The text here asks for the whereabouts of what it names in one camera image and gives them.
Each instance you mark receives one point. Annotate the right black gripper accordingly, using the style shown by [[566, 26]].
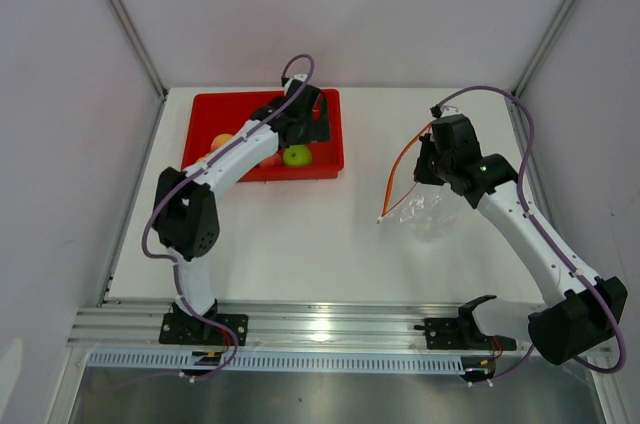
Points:
[[420, 172]]

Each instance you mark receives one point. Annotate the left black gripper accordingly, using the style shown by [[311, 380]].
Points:
[[318, 131]]

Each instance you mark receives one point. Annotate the green apple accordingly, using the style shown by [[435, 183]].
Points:
[[297, 156]]

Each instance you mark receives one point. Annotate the small pink peach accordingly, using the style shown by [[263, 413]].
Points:
[[271, 162]]

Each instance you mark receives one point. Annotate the clear zip top bag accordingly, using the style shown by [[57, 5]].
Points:
[[430, 213]]

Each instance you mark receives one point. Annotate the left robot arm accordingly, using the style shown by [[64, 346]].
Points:
[[185, 215]]

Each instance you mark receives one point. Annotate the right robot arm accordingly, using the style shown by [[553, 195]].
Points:
[[580, 309]]

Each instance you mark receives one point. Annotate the large orange peach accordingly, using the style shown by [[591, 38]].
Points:
[[219, 141]]

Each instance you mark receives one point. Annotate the red plastic bin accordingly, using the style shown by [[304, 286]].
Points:
[[214, 114]]

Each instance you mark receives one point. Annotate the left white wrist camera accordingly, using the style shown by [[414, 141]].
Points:
[[292, 83]]

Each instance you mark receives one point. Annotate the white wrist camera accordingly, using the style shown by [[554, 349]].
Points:
[[438, 111], [292, 83]]

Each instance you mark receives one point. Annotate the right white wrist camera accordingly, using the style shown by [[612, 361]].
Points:
[[438, 111]]

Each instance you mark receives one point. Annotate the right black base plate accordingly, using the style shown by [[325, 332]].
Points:
[[460, 333]]

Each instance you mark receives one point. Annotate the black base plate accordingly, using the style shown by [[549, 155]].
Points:
[[185, 330], [460, 333]]

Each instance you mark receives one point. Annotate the aluminium rail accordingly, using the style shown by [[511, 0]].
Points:
[[272, 326]]

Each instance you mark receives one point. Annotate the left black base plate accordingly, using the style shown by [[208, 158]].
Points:
[[185, 330]]

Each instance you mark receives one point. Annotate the perforated cable tray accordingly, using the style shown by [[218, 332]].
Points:
[[423, 364]]

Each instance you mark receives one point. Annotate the left frame post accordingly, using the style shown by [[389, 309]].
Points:
[[124, 21]]

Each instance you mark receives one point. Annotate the frame post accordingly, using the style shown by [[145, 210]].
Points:
[[124, 21], [545, 45]]

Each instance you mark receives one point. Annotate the right frame post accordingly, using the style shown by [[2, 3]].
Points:
[[545, 45]]

